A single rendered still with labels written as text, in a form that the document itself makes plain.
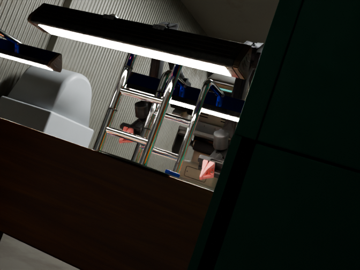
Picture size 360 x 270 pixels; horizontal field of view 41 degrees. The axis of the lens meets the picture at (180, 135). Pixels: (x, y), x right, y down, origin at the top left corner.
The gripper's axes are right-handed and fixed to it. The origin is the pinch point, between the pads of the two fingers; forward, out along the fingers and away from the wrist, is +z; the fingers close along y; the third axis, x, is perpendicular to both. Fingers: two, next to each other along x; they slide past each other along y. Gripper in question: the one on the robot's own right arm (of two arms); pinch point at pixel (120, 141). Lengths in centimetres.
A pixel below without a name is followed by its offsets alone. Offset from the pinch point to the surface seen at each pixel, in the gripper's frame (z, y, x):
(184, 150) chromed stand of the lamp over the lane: 27, 44, -25
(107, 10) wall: -313, -236, 64
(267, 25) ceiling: -512, -101, 116
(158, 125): 43, 45, -43
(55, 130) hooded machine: -129, -165, 113
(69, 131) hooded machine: -146, -165, 122
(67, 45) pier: -229, -229, 78
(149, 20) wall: -400, -233, 100
